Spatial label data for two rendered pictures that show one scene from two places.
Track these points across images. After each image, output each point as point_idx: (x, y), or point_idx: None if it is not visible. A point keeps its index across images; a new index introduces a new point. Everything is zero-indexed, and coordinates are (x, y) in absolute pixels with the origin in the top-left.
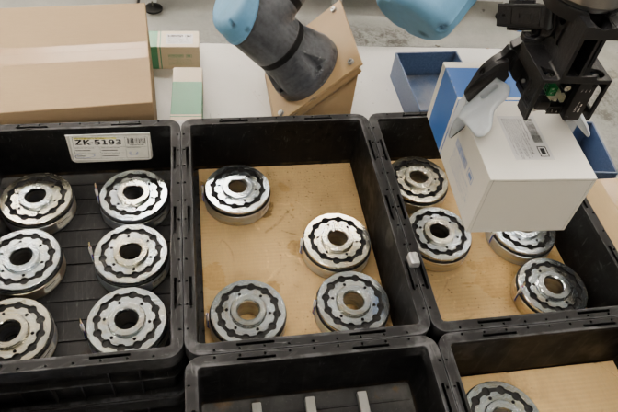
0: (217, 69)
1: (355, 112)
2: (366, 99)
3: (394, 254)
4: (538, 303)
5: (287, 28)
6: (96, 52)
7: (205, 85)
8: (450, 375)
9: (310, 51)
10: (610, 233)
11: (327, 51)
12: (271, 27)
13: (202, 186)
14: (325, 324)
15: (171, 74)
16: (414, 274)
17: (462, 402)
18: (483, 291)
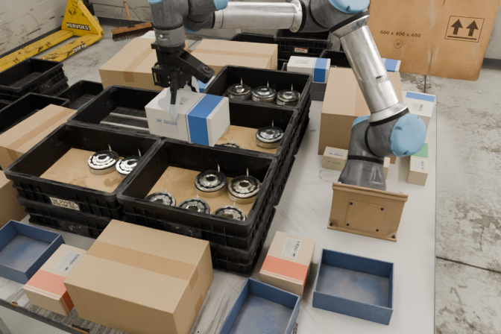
0: (405, 189)
1: (350, 241)
2: (363, 252)
3: None
4: (156, 194)
5: (355, 146)
6: (361, 104)
7: (388, 181)
8: (148, 136)
9: (350, 167)
10: (162, 244)
11: (352, 177)
12: (353, 137)
13: (272, 122)
14: None
15: (401, 171)
16: (186, 141)
17: (139, 135)
18: (179, 191)
